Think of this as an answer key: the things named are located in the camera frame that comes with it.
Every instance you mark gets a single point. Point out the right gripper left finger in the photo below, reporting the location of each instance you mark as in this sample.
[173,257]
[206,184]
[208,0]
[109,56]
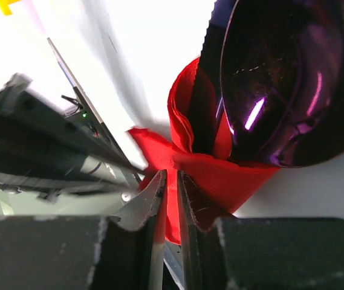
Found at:
[122,251]

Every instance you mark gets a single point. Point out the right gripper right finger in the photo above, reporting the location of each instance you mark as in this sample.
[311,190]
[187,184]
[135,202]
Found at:
[221,251]

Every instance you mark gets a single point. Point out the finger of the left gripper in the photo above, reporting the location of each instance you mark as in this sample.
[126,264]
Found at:
[42,151]

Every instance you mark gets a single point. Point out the red paper napkin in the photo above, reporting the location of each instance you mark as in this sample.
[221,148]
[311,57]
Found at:
[228,184]

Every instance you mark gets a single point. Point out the purple plastic spoon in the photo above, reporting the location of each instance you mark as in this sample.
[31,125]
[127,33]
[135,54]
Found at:
[282,81]

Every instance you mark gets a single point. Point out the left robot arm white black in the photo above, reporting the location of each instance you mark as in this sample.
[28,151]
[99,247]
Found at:
[87,118]

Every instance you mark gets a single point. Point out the yellow plastic tray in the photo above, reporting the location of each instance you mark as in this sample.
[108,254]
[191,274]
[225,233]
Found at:
[5,6]

